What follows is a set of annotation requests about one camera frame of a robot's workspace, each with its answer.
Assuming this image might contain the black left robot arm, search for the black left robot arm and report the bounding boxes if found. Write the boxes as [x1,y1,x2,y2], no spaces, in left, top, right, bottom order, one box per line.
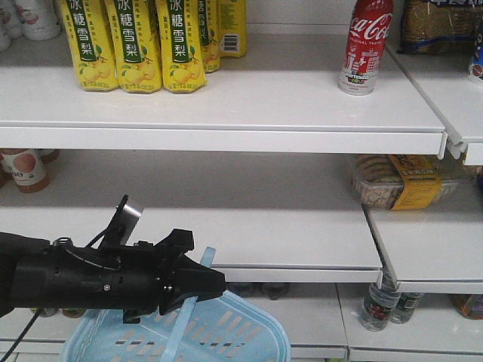
[1,229,226,324]

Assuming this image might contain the light blue plastic basket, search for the light blue plastic basket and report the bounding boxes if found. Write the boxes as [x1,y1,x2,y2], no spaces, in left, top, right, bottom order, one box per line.
[60,246,292,362]

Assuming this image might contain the white store shelving unit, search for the white store shelving unit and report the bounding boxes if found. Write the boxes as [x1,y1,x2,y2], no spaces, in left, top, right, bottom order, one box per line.
[1,34,482,361]

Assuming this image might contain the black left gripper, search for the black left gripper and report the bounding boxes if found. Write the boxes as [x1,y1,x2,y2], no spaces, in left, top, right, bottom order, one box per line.
[48,228,226,324]

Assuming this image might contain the biscuit pack yellow band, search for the biscuit pack yellow band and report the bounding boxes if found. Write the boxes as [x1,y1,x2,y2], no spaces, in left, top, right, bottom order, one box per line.
[348,154,472,210]

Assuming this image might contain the yellow pear drink bottle right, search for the yellow pear drink bottle right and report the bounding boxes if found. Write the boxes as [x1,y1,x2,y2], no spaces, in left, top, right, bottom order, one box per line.
[155,0,207,94]

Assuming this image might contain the red coca cola bottle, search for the red coca cola bottle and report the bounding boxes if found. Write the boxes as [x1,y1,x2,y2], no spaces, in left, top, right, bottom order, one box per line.
[339,0,393,96]

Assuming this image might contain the orange juice bottle right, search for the orange juice bottle right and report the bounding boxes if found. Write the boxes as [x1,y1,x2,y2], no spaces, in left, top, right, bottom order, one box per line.
[1,149,50,193]

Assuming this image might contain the clear water bottle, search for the clear water bottle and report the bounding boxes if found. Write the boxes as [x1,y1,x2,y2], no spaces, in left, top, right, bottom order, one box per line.
[359,270,401,332]

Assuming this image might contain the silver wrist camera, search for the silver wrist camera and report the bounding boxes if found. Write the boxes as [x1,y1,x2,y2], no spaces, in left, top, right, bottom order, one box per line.
[99,195,143,249]

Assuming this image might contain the white peach drink bottle right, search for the white peach drink bottle right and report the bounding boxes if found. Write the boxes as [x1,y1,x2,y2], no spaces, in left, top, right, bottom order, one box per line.
[14,0,60,41]

